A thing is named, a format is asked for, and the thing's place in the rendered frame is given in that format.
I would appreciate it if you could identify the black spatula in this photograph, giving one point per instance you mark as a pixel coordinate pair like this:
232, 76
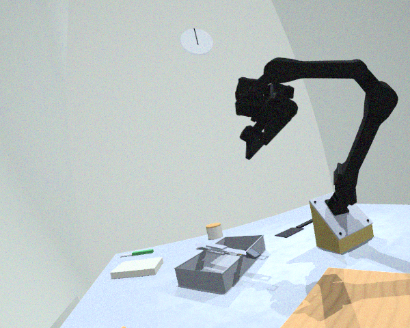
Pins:
293, 230

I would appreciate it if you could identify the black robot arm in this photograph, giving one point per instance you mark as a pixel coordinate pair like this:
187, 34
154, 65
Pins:
380, 101

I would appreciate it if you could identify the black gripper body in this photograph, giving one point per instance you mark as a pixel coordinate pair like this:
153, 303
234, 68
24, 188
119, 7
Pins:
278, 101

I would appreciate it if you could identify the white jar with wooden lid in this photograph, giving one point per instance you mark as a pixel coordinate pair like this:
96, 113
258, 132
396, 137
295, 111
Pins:
214, 231

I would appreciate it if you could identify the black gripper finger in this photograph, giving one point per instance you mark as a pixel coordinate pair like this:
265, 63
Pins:
253, 144
276, 120

